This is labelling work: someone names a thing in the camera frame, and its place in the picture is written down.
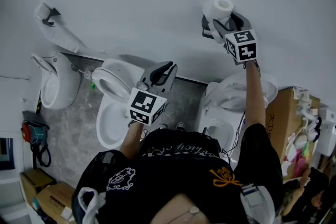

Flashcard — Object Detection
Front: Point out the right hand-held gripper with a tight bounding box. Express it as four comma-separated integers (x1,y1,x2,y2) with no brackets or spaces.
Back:
201,11,258,66

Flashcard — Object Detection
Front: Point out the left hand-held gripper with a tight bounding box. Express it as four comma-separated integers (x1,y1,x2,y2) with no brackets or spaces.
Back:
128,61,179,126

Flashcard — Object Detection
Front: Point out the white toilet paper roll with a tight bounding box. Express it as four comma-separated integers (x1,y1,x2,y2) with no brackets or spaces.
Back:
202,0,235,32

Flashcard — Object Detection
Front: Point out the person's right forearm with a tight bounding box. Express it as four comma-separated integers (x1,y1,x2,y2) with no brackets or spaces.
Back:
243,59,268,130

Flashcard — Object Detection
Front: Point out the person's left forearm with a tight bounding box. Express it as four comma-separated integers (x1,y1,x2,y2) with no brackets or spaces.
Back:
119,121,148,161

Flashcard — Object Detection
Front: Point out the white toilet with wrapping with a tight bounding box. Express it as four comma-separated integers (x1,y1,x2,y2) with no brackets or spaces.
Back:
196,70,279,166

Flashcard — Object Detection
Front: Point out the white toilet with open seat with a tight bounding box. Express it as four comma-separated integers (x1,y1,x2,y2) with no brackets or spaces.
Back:
91,58,148,151

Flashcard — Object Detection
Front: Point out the small white toilet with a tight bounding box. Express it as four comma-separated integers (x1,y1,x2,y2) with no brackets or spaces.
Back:
30,50,82,110

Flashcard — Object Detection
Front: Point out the unrolled white paper roll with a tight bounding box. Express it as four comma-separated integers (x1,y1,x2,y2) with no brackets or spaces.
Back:
34,2,88,54

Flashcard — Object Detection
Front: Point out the chrome pipe fitting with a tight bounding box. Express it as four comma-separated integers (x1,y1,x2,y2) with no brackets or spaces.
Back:
70,63,92,80

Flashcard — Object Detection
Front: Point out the person's black printed shirt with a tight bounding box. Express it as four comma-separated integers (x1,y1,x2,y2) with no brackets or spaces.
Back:
71,123,285,224

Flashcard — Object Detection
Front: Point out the large brown cardboard box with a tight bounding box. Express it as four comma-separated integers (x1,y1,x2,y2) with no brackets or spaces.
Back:
264,86,321,164

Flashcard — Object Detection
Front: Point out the pile of mixed clutter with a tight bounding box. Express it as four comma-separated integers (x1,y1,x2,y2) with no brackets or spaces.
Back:
282,86,324,179

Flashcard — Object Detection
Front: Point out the red and teal tool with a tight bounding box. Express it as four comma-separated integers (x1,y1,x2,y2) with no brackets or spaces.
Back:
20,110,50,145

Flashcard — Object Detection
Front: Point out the brown cardboard box with label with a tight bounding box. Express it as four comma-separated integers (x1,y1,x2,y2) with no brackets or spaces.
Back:
36,182,77,224

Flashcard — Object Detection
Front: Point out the small brown cardboard box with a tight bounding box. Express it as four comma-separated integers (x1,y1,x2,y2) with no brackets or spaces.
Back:
19,168,56,201

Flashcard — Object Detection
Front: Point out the blue framed panel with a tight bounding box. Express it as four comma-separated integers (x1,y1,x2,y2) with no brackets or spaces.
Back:
0,137,14,172

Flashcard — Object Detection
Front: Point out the thin black cable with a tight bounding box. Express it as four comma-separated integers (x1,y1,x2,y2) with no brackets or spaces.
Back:
219,110,247,162

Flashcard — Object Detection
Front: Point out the dark wall paper holder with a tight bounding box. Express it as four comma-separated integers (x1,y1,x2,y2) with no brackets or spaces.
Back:
41,7,62,27

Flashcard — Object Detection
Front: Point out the white wall appliance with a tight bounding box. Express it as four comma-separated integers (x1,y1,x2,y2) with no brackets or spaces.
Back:
317,108,336,157

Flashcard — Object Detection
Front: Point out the black coiled cable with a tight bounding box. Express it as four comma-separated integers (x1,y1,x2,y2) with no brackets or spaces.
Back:
30,142,52,168

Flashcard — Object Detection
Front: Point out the white harness strap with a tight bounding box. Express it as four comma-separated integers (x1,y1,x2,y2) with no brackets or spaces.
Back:
239,183,277,224
77,187,106,224

